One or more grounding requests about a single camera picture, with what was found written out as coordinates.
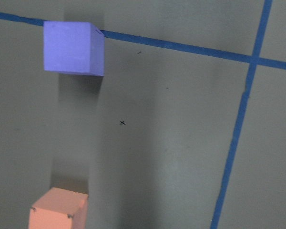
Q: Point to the purple foam block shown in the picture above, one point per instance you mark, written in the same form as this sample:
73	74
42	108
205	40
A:
71	47

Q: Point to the orange foam block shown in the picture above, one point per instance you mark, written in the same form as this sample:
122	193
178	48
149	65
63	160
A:
59	209

